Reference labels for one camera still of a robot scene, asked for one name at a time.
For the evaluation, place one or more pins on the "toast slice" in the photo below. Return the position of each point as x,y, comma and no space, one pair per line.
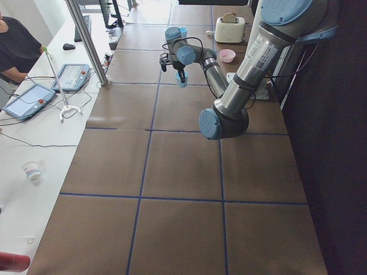
229,18

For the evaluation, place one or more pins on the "teach pendant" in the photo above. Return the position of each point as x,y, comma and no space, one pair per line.
28,103
73,76

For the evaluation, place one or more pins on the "near teach pendant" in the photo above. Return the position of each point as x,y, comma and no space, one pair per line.
28,103

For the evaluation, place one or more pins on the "black computer mouse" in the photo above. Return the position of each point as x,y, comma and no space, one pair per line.
69,47

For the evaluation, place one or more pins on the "white mounting column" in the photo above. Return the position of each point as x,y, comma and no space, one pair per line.
251,32

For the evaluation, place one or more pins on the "paper cup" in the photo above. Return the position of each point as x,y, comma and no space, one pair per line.
31,170

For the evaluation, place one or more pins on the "light blue plastic cup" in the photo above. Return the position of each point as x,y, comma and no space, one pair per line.
179,80

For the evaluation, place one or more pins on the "aluminium frame post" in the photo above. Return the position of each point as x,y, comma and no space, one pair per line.
77,17

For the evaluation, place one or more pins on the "red cylinder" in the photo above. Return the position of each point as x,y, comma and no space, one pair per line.
14,262

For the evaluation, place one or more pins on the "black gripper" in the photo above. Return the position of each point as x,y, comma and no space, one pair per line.
179,70

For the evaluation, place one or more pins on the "white grabber stick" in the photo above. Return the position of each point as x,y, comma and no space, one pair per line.
66,108

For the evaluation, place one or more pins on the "person in black shirt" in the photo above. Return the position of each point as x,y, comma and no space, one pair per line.
19,50

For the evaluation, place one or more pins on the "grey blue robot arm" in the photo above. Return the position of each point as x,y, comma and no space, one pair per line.
281,24

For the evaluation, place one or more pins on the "pink bowl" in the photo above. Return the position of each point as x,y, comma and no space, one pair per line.
227,55

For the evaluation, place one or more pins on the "black monitor stand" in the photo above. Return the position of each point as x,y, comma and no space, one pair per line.
111,14

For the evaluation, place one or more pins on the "far teach pendant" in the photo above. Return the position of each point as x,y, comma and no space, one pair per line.
73,76

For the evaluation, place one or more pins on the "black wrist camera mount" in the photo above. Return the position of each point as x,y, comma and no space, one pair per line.
164,61

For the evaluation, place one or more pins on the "cream toaster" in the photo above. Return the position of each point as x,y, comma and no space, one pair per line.
229,32

